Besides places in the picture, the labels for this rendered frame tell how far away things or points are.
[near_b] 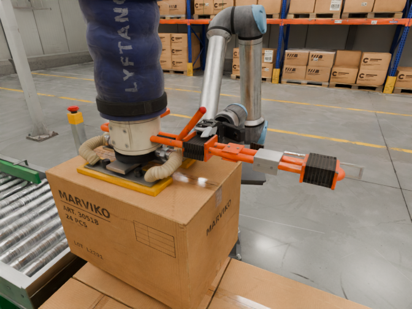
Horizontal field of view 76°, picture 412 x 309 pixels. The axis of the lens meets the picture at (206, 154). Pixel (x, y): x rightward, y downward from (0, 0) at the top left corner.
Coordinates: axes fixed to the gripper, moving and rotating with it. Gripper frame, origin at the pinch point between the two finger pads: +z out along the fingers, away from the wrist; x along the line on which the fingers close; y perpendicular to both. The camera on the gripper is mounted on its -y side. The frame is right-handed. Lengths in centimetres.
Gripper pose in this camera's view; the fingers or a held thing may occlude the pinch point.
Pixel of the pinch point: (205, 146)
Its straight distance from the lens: 82.5
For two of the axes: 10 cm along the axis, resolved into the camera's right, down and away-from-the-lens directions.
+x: 0.0, -8.9, -4.5
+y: -9.0, -1.9, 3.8
